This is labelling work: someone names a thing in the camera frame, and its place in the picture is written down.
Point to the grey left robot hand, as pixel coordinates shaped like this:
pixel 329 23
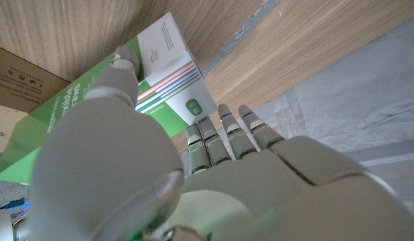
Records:
pixel 247 194

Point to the green straw box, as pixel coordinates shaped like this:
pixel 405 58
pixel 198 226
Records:
pixel 170 90

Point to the brown cardboard box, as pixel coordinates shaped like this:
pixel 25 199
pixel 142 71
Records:
pixel 16 80

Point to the grey tape marking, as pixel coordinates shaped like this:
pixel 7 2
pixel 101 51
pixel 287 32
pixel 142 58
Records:
pixel 247 28

